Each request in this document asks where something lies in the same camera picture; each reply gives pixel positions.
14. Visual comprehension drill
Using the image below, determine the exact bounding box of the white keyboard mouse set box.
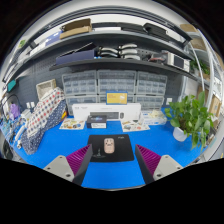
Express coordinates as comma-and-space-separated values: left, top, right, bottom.
71, 102, 142, 122

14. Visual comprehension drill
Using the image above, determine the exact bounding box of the dark wall shelf unit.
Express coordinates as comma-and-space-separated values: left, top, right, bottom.
3, 16, 201, 82

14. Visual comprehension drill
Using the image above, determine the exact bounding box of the white metal shelf rack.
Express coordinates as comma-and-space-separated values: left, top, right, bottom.
179, 23, 224, 134

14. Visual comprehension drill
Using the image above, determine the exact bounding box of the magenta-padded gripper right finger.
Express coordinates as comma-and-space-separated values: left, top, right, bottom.
134, 144, 184, 185

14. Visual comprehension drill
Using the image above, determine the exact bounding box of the navy dotted fabric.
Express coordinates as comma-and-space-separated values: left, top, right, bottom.
21, 99, 68, 155

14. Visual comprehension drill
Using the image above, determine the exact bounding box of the white red-dotted fabric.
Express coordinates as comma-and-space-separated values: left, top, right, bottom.
26, 87, 66, 138

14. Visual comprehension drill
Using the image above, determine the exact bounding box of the white blue glove box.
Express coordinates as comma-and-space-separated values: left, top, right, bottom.
141, 109, 168, 126

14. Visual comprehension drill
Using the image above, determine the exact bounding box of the green potted plant white pot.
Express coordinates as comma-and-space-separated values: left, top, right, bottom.
164, 91, 214, 151

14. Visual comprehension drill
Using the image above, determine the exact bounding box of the large cartoon sticker sheet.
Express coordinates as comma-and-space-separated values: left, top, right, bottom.
120, 119, 151, 133

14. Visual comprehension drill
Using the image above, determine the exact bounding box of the yellow blue cardboard box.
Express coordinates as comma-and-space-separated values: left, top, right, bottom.
105, 90, 129, 106

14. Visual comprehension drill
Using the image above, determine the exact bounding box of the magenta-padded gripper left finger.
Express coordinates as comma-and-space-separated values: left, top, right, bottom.
43, 144, 94, 187

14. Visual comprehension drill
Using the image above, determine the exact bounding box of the transparent pink computer mouse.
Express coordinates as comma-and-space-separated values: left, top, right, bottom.
103, 137, 116, 155

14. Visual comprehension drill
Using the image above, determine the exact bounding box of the small black product box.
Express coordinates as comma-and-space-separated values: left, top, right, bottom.
85, 114, 108, 130

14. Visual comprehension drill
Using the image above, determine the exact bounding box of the white woven basket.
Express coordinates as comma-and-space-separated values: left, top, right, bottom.
35, 78, 57, 101

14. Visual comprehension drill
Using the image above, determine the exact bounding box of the black mouse pad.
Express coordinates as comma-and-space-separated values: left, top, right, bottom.
87, 133, 135, 163

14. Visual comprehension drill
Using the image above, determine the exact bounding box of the small cartoon sticker sheet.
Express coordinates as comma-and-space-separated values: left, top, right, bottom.
59, 118, 86, 130

